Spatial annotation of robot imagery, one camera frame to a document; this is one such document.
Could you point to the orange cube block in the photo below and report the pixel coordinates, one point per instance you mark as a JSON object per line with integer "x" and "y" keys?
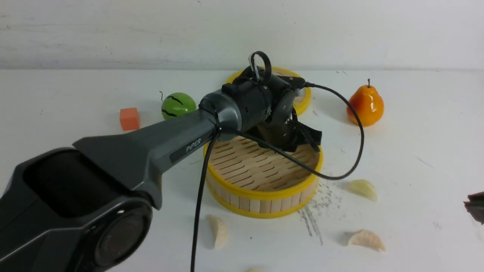
{"x": 129, "y": 119}

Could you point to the green toy watermelon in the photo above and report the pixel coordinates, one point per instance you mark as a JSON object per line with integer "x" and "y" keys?
{"x": 177, "y": 104}

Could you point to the yellow rimmed woven steamer lid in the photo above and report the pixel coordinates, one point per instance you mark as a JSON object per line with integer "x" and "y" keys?
{"x": 303, "y": 97}

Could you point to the pale dumpling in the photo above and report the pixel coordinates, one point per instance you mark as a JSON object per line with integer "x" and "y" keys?
{"x": 363, "y": 188}

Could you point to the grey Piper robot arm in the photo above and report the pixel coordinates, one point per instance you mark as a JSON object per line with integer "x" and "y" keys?
{"x": 89, "y": 207}

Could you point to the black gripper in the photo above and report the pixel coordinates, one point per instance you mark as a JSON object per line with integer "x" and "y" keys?
{"x": 278, "y": 129}

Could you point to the orange yellow toy pear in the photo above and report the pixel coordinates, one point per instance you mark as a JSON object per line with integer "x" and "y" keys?
{"x": 368, "y": 104}

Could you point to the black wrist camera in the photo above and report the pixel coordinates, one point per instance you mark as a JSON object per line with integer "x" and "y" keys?
{"x": 294, "y": 81}

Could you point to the yellow rimmed bamboo steamer tray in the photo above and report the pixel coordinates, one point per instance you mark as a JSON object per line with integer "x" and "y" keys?
{"x": 256, "y": 182}

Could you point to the white dumpling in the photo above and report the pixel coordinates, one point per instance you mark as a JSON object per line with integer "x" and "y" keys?
{"x": 368, "y": 239}
{"x": 220, "y": 231}

